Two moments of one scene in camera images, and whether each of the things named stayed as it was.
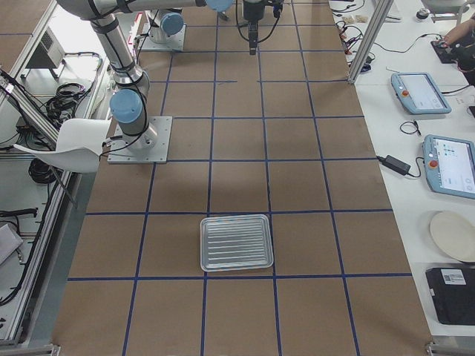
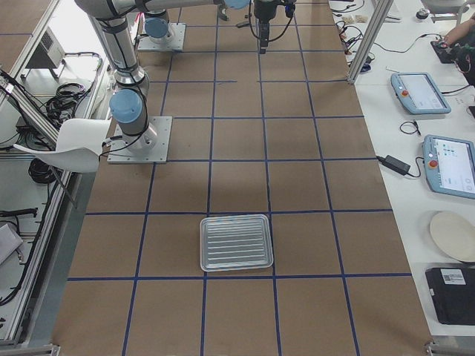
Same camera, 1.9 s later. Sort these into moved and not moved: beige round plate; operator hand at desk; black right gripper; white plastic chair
Moved: black right gripper
Not moved: white plastic chair; beige round plate; operator hand at desk
